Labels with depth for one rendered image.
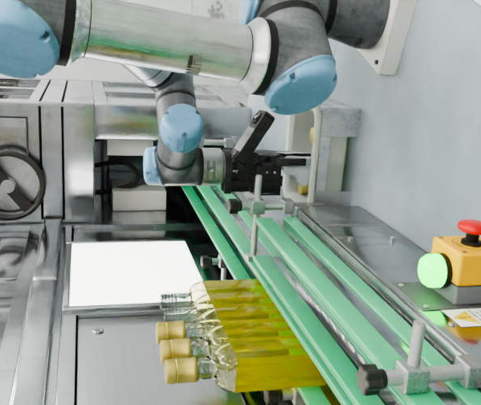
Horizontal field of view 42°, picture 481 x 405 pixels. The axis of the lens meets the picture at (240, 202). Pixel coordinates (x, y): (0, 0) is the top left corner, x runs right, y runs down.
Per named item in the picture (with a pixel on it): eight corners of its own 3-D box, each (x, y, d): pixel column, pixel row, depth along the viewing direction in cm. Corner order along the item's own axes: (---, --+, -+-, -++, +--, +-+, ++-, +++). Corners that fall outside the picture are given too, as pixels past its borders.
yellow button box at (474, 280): (473, 282, 87) (425, 284, 85) (482, 231, 85) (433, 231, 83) (505, 304, 80) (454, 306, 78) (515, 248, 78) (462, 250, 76)
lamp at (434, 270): (431, 279, 83) (410, 280, 83) (436, 247, 82) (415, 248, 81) (450, 293, 79) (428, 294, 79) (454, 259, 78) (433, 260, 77)
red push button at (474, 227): (448, 242, 82) (452, 217, 81) (474, 241, 83) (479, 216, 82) (466, 252, 78) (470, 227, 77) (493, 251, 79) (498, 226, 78)
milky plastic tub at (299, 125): (317, 195, 143) (281, 195, 141) (327, 96, 137) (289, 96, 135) (347, 218, 127) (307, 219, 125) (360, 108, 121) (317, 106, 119)
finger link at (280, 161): (303, 164, 128) (260, 162, 127) (303, 155, 128) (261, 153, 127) (307, 168, 123) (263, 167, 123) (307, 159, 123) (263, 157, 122)
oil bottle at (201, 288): (295, 303, 121) (185, 308, 115) (297, 276, 119) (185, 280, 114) (304, 316, 115) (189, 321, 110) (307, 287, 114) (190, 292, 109)
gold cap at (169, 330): (181, 336, 103) (155, 337, 102) (182, 317, 102) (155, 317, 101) (185, 346, 100) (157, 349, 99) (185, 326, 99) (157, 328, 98)
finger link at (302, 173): (324, 185, 129) (280, 183, 128) (327, 157, 128) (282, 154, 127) (328, 188, 126) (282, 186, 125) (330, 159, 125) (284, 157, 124)
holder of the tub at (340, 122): (317, 218, 145) (285, 218, 143) (329, 98, 137) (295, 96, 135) (346, 243, 129) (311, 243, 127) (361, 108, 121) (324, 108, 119)
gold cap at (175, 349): (187, 337, 97) (158, 339, 96) (190, 337, 94) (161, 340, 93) (188, 362, 97) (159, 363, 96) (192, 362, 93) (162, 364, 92)
